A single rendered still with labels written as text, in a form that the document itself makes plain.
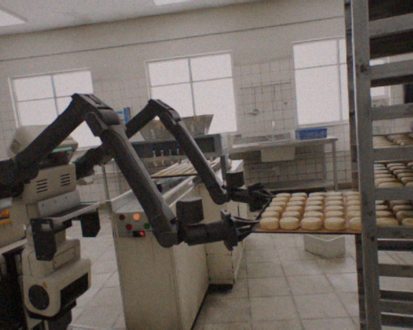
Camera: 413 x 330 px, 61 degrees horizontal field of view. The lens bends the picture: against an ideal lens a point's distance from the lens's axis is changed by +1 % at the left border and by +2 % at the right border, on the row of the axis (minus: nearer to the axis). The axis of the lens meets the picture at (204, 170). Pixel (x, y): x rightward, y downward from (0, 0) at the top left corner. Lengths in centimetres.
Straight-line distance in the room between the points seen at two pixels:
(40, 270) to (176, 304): 79
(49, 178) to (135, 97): 449
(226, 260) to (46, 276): 142
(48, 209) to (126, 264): 70
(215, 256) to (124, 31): 433
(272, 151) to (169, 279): 344
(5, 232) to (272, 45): 482
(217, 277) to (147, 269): 82
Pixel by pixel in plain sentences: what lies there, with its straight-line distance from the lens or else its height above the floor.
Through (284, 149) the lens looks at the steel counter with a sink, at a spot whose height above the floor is 78.
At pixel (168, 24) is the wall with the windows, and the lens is 594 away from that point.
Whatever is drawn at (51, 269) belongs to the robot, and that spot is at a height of 75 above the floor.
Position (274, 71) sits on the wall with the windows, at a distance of 574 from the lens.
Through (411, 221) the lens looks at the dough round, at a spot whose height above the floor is 97.
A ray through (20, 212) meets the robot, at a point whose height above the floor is 98.
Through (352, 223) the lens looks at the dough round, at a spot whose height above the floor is 97.
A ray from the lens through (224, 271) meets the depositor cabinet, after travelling 263.
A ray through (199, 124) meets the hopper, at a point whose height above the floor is 125.
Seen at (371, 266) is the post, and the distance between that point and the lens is 91.
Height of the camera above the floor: 125
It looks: 8 degrees down
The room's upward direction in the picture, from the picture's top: 6 degrees counter-clockwise
